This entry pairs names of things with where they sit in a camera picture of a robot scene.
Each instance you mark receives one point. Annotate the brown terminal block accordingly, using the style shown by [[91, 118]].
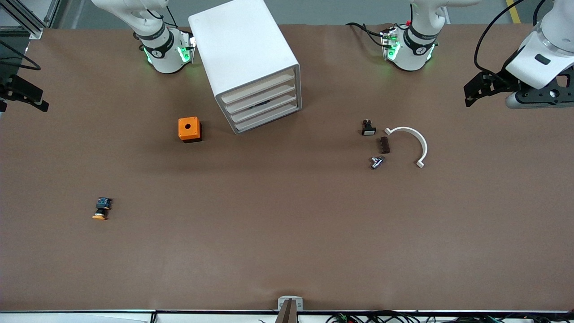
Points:
[[384, 146]]

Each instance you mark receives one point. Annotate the aluminium frame profile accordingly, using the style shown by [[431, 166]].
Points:
[[33, 30]]

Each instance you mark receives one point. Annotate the orange button enclosure box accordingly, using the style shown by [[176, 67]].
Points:
[[183, 133]]

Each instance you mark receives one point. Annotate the grey mount bracket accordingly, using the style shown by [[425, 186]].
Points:
[[282, 304]]

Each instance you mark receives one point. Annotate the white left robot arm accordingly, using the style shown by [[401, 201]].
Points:
[[412, 54]]

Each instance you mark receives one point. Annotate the silver key switch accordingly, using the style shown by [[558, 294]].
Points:
[[376, 162]]

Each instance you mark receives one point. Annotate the white curved plastic bracket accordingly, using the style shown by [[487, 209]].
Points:
[[423, 146]]

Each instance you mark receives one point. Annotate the white drawer cabinet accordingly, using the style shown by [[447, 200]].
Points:
[[242, 45]]

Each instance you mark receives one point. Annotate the orange mushroom push button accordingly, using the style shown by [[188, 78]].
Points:
[[102, 207]]

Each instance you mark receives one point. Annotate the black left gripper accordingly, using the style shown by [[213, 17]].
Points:
[[498, 81]]

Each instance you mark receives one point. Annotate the small black push switch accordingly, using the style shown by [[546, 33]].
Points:
[[368, 130]]

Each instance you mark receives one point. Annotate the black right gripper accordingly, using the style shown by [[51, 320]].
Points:
[[13, 86]]

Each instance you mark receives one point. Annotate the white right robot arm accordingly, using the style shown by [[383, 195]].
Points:
[[161, 54]]

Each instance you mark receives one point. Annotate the white plastic drawer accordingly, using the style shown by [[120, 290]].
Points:
[[282, 103], [280, 92], [278, 80], [282, 114]]

